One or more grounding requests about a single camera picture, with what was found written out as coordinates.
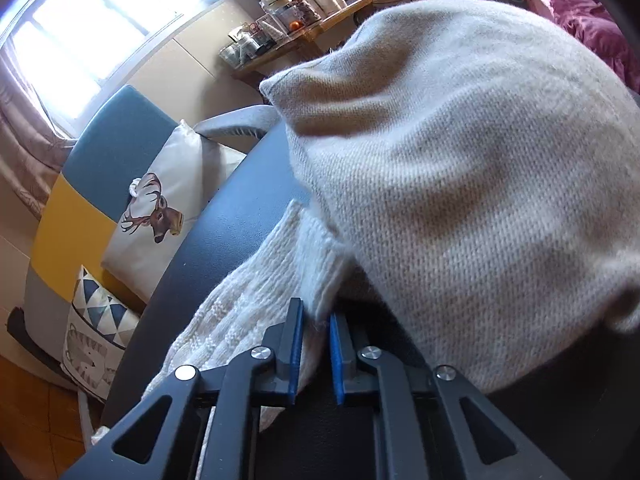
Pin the grey yellow blue sofa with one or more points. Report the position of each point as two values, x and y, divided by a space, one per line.
115 130

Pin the wooden side table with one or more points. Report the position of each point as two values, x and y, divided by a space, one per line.
325 25

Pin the beige fine-knit sweater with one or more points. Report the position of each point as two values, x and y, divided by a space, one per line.
450 160

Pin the wide barred window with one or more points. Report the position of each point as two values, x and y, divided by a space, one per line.
90 25

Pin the wooden wardrobe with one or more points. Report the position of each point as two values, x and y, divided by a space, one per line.
35 420

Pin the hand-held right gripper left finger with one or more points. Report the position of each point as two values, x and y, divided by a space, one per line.
295 355

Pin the deer print cushion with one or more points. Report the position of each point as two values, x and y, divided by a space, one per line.
150 260

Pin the pale patterned curtain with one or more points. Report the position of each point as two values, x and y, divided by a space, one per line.
25 150

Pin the black rolled mat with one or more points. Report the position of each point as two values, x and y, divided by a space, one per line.
30 335

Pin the pink ruffled quilt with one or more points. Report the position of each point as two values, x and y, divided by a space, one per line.
585 20

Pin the cluster of jars and bottles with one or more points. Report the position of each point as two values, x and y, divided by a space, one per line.
260 35

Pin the tiger print cushion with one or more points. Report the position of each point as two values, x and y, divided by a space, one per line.
90 355

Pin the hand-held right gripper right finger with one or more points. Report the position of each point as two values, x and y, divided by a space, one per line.
336 360

